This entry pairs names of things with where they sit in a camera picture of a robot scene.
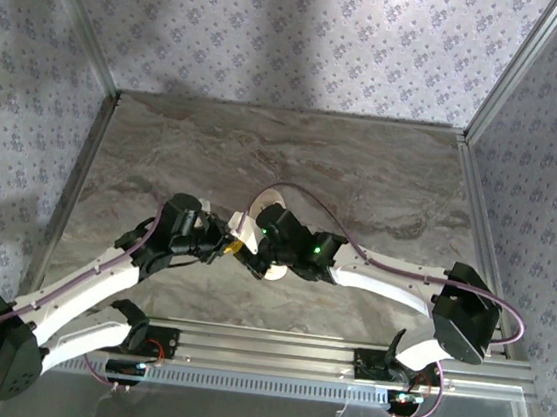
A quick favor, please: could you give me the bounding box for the aluminium frame post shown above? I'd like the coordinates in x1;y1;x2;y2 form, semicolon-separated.
19;0;133;101
463;0;557;154

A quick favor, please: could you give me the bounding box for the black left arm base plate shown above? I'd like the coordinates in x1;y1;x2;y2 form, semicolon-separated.
123;320;181;362

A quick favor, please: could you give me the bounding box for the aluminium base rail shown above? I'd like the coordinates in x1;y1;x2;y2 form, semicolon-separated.
48;307;537;403

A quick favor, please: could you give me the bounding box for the red wire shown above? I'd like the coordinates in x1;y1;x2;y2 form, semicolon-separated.
145;338;169;366
409;369;436;394

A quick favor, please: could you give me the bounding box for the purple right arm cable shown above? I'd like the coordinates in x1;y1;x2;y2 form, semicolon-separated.
215;177;541;417

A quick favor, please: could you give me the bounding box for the aluminium side rail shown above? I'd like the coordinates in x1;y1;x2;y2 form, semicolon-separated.
42;87;124;250
431;130;544;362

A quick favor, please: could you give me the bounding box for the slotted grey cable duct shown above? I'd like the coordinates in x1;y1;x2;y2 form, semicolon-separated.
46;348;420;412

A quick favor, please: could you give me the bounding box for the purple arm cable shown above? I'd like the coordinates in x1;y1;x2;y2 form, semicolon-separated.
215;177;541;417
0;174;169;417

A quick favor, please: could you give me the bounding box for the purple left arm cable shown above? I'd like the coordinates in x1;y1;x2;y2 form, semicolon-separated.
0;174;169;417

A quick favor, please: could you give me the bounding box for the white shoe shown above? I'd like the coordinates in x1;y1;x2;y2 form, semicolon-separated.
241;187;299;285

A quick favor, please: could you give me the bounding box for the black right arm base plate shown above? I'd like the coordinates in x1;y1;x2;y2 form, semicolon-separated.
350;346;447;390

